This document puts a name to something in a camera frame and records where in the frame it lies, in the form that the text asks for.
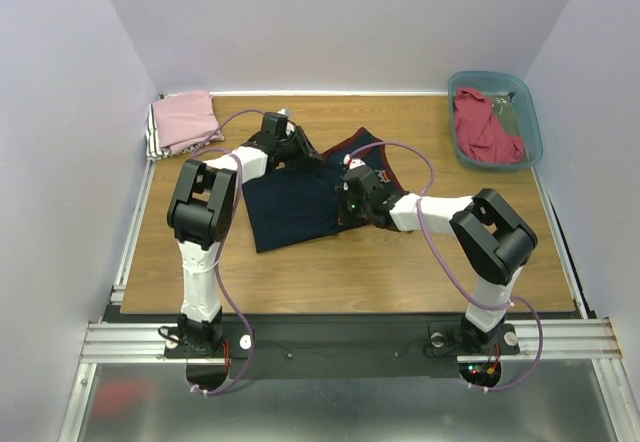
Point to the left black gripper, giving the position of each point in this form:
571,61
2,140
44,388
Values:
306,153

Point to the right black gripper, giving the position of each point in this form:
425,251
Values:
347,207

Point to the navy jersey tank top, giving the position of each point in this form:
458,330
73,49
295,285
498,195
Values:
288,207

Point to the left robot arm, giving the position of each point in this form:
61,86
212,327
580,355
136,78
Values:
201,212

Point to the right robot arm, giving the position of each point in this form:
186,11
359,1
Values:
493,236

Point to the pink folded tank top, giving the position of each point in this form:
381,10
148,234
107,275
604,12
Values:
183,117

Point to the red tank top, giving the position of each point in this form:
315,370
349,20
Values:
479,133

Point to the striped folded tank top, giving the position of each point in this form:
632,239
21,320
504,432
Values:
154,152

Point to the teal plastic bin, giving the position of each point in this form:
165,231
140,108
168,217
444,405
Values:
492,84

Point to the green garment in bin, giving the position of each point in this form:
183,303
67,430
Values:
503,109

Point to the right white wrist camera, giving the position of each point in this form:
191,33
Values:
352,163

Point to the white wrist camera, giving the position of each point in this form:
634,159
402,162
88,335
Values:
286,112
352,163

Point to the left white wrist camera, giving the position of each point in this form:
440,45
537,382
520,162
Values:
286,112

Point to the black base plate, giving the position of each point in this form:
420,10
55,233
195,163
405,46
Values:
325,346

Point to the aluminium frame rail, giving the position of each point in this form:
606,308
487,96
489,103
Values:
113,343

